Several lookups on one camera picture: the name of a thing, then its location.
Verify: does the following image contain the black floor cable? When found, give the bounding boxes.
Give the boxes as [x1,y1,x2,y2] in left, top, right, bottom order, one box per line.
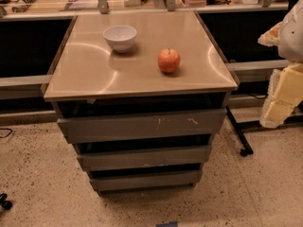
[0,128,14,139]

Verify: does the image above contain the grey drawer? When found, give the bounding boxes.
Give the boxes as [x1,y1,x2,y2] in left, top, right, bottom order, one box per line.
[90,170,202,192]
[58,109,226,144]
[78,145,211,171]

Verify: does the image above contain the grey drawer cabinet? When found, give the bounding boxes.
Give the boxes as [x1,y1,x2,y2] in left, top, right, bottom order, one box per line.
[44,10,239,197]

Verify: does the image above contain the black table leg frame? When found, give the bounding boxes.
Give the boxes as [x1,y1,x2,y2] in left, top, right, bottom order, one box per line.
[226,107,303,157]

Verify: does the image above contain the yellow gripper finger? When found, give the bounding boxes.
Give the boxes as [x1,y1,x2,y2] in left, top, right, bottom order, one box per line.
[259,63,303,129]
[258,22,281,46]

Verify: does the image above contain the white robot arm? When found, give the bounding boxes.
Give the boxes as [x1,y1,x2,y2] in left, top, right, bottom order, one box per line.
[258,0,303,129]

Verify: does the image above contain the white ceramic bowl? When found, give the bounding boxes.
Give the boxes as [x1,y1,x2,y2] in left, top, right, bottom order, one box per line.
[103,26,137,53]

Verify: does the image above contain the grey top drawer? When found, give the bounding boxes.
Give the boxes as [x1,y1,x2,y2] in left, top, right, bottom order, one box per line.
[58,109,226,144]

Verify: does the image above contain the grey bottom drawer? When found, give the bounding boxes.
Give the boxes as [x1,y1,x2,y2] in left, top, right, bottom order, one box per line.
[90,170,202,192]

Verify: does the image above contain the red apple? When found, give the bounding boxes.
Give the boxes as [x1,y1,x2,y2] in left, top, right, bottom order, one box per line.
[157,48,181,74]

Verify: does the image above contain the black object on floor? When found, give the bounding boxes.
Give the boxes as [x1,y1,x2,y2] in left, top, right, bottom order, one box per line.
[0,193,12,210]

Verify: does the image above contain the blue tape on floor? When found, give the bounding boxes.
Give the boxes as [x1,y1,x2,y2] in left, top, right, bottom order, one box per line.
[155,221,178,227]

